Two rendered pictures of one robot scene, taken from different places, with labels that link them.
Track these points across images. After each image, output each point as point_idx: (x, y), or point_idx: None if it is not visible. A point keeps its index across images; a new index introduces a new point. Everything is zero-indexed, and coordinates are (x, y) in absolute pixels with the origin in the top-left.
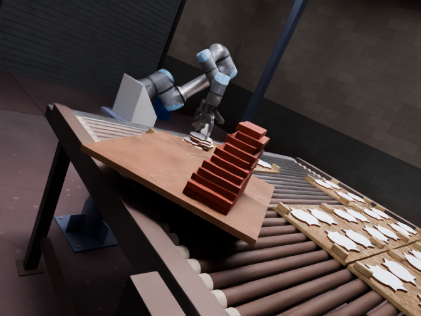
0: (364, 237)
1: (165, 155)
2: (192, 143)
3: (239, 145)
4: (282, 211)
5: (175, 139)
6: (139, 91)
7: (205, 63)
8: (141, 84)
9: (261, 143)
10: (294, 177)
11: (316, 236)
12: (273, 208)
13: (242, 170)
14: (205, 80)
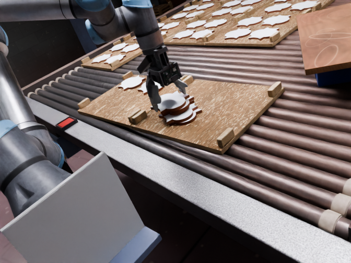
0: (241, 21)
1: None
2: (192, 109)
3: None
4: (277, 38)
5: (320, 56)
6: (107, 172)
7: (109, 1)
8: (96, 157)
9: None
10: (117, 73)
11: (292, 24)
12: (272, 45)
13: None
14: (12, 73)
